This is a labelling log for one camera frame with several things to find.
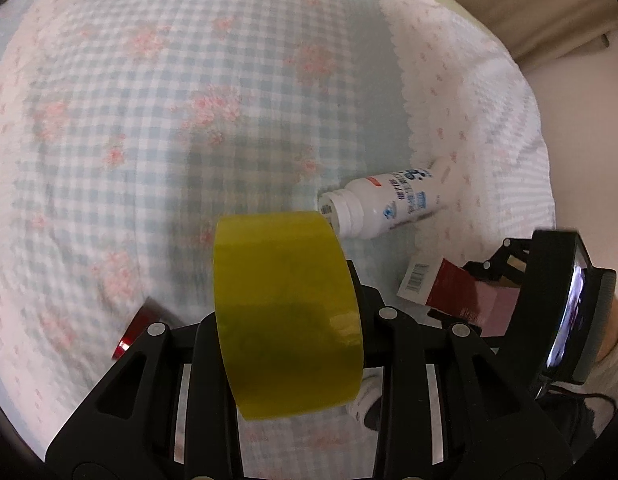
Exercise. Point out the person's right forearm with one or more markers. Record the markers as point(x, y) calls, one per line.
point(616, 330)

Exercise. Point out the red and white box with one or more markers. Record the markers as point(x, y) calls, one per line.
point(456, 292)

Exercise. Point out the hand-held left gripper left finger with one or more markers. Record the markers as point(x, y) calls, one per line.
point(208, 342)

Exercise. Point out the red round can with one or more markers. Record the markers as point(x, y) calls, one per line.
point(136, 332)

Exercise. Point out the yellow tape roll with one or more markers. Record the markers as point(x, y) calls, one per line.
point(289, 310)

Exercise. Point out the white plastic bottle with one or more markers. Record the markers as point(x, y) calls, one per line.
point(384, 200)

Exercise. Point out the dark cloth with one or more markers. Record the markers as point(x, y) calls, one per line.
point(571, 425)

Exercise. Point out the white and black sock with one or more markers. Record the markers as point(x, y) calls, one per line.
point(366, 402)

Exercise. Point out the blue gingham floral bedsheet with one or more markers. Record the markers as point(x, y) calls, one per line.
point(164, 135)

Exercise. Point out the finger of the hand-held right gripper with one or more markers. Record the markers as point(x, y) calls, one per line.
point(506, 260)

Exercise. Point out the white pink-dotted blanket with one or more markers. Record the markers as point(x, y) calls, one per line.
point(469, 110)

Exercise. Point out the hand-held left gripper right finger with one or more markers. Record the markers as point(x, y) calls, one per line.
point(375, 332)

